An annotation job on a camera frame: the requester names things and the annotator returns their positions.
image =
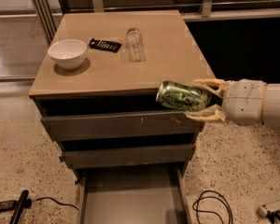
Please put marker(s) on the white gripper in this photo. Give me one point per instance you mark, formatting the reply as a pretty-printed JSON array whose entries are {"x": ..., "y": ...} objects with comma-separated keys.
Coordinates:
[{"x": 244, "y": 102}]

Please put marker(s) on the green soda can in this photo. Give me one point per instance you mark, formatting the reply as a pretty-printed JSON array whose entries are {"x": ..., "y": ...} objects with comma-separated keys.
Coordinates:
[{"x": 180, "y": 97}]

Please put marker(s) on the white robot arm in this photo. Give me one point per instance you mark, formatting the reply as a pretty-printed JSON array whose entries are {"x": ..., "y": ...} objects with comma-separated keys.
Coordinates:
[{"x": 270, "y": 114}]

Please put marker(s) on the grey middle drawer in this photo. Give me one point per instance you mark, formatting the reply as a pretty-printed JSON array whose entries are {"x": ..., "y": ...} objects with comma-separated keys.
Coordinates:
[{"x": 128, "y": 156}]

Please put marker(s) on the grey drawer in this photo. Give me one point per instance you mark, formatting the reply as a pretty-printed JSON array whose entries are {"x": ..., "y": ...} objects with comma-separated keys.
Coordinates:
[
  {"x": 144, "y": 194},
  {"x": 128, "y": 156},
  {"x": 117, "y": 125}
]

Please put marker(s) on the grey drawer cabinet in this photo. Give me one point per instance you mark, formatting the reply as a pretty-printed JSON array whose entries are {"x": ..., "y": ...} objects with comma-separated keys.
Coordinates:
[{"x": 108, "y": 82}]

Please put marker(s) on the grey bottom drawer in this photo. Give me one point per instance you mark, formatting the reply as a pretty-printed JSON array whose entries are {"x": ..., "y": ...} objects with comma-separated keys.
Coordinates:
[{"x": 144, "y": 194}]

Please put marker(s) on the grey top drawer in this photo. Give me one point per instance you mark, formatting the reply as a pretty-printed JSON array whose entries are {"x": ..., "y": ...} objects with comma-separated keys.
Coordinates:
[{"x": 117, "y": 125}]

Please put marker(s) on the clear plastic bottle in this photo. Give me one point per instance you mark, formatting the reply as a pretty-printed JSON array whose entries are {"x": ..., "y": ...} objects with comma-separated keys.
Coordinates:
[{"x": 135, "y": 45}]

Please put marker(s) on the white power strip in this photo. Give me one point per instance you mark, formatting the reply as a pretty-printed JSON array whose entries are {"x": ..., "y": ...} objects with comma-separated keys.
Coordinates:
[{"x": 269, "y": 208}]

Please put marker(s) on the black snack packet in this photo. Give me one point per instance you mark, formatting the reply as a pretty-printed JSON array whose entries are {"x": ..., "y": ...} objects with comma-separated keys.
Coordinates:
[{"x": 105, "y": 45}]

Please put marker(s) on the white ceramic bowl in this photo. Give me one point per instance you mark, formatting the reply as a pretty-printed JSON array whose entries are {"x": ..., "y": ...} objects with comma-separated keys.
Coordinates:
[{"x": 69, "y": 54}]

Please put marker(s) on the black bar device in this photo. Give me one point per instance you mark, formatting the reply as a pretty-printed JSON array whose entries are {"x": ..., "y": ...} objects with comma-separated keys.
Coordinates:
[{"x": 21, "y": 203}]

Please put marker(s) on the black power adapter with cable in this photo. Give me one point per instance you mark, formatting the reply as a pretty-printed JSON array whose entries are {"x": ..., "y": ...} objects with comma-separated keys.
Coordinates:
[{"x": 10, "y": 205}]

